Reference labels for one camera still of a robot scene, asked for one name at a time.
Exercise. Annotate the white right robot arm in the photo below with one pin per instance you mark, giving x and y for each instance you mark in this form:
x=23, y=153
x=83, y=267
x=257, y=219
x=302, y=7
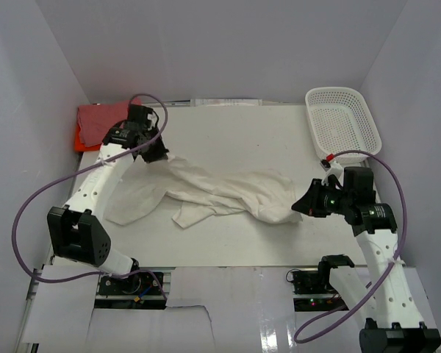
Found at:
x=391, y=321

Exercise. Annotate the folded orange t shirt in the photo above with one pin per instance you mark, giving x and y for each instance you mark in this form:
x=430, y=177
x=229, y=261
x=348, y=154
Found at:
x=82, y=145

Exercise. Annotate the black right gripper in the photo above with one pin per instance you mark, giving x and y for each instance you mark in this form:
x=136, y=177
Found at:
x=309, y=204

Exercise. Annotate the folded red t shirt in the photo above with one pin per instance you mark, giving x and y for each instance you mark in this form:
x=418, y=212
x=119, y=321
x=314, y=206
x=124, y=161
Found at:
x=95, y=120

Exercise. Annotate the white t shirt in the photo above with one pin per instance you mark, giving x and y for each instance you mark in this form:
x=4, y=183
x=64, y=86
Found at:
x=265, y=194

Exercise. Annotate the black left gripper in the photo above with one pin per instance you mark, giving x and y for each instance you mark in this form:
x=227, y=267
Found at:
x=158, y=154

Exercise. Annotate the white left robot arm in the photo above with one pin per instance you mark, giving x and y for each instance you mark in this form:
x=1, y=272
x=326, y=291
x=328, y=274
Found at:
x=76, y=230

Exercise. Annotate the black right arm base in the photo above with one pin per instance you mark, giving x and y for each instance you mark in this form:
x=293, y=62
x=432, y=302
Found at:
x=310, y=295

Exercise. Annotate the white perforated plastic basket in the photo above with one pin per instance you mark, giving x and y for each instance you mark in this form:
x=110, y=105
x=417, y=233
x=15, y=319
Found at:
x=339, y=120

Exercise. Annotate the papers at table back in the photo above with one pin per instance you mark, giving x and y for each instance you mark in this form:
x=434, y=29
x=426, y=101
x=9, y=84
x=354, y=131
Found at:
x=225, y=102

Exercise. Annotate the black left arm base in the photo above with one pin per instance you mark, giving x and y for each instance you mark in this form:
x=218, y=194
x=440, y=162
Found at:
x=145, y=293

